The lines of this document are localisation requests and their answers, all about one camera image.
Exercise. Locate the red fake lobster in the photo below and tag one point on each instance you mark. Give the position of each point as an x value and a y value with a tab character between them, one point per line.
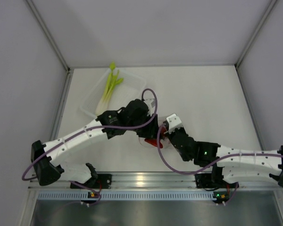
152	142

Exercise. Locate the clear zip top bag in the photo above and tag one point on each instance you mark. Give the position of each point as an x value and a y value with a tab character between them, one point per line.
161	120

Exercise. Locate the fake green leek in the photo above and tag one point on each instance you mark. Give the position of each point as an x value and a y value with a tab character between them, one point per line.
112	81

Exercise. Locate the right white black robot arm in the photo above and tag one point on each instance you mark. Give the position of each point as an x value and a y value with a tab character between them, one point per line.
230	164

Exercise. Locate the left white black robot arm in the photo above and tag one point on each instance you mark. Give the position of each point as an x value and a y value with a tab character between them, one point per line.
49	159

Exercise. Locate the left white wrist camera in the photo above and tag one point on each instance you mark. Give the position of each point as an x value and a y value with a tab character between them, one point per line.
151	105

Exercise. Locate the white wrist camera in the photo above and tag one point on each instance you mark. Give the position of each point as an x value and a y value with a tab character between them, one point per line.
151	105
173	122

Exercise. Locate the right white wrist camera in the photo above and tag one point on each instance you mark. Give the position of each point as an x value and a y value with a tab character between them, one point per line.
173	122

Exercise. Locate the aluminium rail base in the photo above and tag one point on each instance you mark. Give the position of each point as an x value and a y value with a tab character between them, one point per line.
145	181

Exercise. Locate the left aluminium frame post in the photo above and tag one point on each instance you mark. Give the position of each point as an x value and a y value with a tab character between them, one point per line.
47	33

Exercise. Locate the aluminium frame post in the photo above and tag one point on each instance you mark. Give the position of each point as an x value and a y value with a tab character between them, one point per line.
255	33
47	33

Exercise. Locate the white slotted cable duct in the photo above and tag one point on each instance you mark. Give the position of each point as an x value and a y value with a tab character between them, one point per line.
131	196

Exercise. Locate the right aluminium frame post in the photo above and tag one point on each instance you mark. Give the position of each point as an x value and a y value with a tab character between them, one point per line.
255	33

